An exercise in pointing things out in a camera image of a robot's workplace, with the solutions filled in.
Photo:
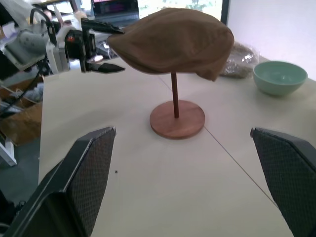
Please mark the brown flat cap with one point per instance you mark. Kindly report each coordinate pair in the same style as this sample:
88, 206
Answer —
177, 42

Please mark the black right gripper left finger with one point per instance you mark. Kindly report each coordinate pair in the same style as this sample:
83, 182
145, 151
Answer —
81, 177

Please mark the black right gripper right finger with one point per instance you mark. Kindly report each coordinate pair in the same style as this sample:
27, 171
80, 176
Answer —
291, 177

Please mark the dark laptop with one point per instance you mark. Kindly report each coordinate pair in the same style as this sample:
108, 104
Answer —
114, 12

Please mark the wooden hat stand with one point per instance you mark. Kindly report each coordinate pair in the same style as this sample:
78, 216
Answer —
177, 123

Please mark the brown cardboard box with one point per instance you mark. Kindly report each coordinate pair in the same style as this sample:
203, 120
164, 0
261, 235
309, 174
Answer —
22, 121

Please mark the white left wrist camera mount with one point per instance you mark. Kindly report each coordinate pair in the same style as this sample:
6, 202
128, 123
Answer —
59, 54

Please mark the clear plastic bag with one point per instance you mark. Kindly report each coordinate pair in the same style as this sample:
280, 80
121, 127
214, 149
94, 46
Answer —
240, 64

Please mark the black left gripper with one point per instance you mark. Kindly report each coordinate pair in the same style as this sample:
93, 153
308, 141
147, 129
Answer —
85, 47

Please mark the black monitor frame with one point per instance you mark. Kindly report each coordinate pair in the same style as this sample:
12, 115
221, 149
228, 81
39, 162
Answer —
224, 11

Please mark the white table leg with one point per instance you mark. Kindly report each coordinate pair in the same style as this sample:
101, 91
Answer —
7, 150

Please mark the mint green bowl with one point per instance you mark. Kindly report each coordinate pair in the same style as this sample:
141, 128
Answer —
279, 79

